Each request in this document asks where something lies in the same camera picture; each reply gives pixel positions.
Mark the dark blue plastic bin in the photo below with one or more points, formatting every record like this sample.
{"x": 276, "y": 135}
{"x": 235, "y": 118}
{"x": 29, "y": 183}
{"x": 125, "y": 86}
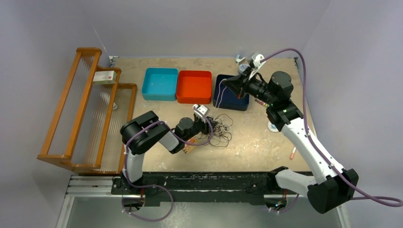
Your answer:
{"x": 228, "y": 100}

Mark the small grey clip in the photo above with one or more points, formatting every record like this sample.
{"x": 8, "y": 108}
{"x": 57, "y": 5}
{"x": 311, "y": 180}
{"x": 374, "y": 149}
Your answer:
{"x": 239, "y": 59}

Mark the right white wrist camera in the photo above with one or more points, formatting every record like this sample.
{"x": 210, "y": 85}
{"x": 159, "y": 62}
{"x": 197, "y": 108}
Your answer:
{"x": 255, "y": 61}

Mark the blue packaged tool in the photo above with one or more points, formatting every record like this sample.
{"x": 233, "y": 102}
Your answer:
{"x": 272, "y": 127}

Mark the aluminium frame rail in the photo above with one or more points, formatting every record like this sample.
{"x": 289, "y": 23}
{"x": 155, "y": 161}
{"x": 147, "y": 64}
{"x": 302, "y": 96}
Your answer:
{"x": 98, "y": 186}

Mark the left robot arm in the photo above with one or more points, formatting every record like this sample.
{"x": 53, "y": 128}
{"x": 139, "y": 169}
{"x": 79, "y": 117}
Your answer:
{"x": 142, "y": 133}

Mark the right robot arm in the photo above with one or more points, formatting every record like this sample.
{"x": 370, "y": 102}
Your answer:
{"x": 330, "y": 185}

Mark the wooden rack shelf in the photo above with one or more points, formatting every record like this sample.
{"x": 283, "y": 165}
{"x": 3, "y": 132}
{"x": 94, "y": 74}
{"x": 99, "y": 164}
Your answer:
{"x": 83, "y": 136}

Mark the colour marker pack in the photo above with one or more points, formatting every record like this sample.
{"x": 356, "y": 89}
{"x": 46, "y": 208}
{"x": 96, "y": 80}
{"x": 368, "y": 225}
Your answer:
{"x": 264, "y": 104}

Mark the pink white pen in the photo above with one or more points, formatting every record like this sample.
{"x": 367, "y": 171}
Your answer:
{"x": 292, "y": 153}

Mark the teal plastic bin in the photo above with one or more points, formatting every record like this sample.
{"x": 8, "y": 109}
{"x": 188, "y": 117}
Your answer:
{"x": 160, "y": 84}

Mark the blue white tape roll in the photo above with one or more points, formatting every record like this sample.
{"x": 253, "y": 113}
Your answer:
{"x": 244, "y": 69}

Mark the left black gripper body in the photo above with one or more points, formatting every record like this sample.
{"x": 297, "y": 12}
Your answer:
{"x": 200, "y": 126}

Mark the white red small box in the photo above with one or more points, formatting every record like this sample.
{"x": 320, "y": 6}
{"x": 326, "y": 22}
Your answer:
{"x": 104, "y": 77}

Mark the orange plastic bin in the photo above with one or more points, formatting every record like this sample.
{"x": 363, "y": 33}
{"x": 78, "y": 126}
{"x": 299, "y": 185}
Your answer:
{"x": 194, "y": 87}

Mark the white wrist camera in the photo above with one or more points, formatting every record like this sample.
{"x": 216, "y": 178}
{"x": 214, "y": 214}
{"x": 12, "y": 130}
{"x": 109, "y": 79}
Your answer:
{"x": 200, "y": 111}
{"x": 255, "y": 61}

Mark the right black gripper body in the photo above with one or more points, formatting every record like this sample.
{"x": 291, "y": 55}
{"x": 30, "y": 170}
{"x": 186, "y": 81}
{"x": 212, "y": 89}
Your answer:
{"x": 254, "y": 87}

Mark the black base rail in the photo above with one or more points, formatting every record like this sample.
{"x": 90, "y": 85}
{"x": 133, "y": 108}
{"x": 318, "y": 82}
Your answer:
{"x": 254, "y": 188}

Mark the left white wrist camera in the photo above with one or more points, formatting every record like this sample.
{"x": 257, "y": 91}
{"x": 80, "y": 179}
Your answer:
{"x": 200, "y": 111}

